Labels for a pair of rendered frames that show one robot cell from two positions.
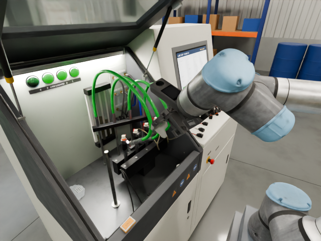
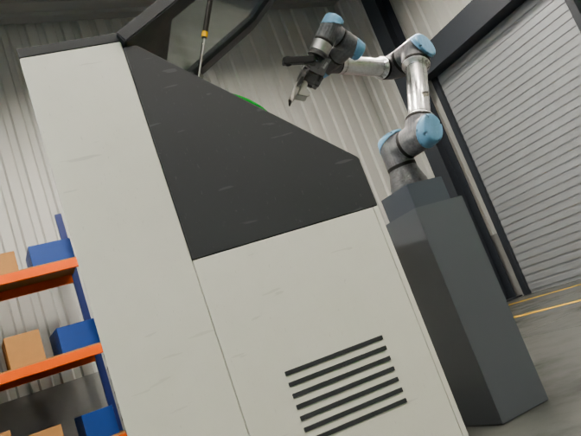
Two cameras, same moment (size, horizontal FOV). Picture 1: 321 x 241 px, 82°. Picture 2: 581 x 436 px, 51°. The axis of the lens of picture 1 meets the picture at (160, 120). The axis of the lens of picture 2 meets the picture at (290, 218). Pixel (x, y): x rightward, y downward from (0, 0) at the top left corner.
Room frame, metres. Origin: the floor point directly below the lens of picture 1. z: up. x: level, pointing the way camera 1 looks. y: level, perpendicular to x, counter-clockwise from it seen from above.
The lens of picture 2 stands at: (-0.48, 1.84, 0.49)
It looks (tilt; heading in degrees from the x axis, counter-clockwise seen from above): 11 degrees up; 303
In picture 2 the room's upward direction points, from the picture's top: 20 degrees counter-clockwise
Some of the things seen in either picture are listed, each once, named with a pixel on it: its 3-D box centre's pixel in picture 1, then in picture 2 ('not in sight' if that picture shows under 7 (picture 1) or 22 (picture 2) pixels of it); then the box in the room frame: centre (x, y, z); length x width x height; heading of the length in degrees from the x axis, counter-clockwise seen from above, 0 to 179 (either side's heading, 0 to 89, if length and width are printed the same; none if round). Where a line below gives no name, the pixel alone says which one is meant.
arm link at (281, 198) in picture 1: (284, 206); (396, 150); (0.39, -0.41, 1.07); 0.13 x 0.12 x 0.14; 165
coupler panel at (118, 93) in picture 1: (122, 92); not in sight; (1.07, 0.24, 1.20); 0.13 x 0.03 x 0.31; 142
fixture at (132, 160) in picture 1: (143, 157); not in sight; (0.81, 0.10, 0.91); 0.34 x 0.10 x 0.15; 142
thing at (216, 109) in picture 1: (214, 110); not in sight; (1.21, -0.39, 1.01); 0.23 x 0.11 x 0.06; 142
